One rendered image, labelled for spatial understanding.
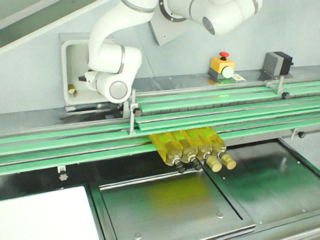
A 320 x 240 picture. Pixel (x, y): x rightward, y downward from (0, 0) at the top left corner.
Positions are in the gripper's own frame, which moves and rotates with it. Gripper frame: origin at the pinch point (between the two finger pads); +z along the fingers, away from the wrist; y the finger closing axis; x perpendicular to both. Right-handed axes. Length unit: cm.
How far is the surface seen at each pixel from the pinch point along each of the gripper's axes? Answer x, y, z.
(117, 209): -40.7, -0.7, -18.3
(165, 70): -2.6, 29.0, 10.5
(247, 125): -28, 62, 1
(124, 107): -12.3, 8.4, -0.8
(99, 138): -20.2, -2.2, -6.8
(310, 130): -39, 104, 7
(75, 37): 12.2, -5.7, 0.6
